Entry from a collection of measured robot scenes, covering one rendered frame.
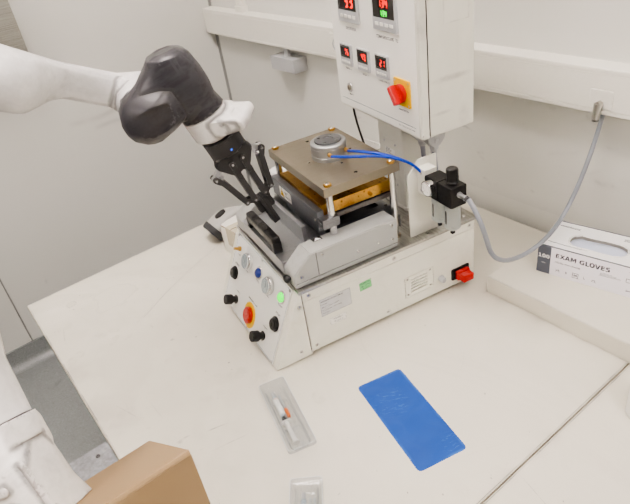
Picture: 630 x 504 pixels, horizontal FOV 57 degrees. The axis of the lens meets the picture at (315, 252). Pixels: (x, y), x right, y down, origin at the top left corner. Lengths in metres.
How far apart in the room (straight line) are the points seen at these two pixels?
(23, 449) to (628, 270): 1.13
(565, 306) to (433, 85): 0.54
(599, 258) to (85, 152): 1.97
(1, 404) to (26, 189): 1.75
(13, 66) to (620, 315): 1.21
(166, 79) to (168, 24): 1.57
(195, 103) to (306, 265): 0.37
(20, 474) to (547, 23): 1.33
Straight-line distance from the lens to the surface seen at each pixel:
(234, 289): 1.46
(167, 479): 0.76
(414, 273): 1.34
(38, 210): 2.62
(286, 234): 1.30
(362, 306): 1.30
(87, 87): 1.19
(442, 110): 1.22
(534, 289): 1.39
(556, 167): 1.59
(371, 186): 1.25
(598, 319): 1.33
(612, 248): 1.41
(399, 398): 1.19
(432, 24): 1.16
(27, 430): 0.90
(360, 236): 1.21
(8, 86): 1.08
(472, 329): 1.34
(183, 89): 1.09
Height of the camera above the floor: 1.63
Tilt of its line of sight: 33 degrees down
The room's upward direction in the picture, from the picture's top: 9 degrees counter-clockwise
